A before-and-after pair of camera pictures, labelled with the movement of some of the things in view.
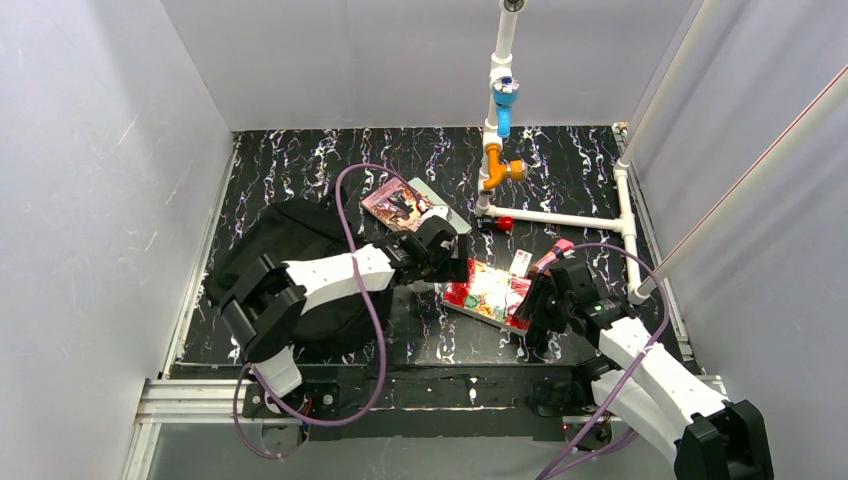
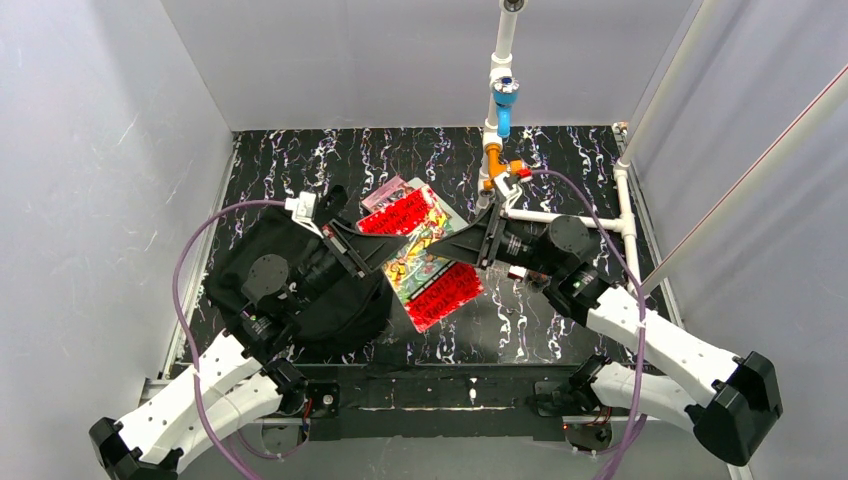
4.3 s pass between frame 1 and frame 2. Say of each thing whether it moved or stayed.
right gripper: moved
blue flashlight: stayed
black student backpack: stayed
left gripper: moved
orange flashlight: stayed
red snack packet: moved
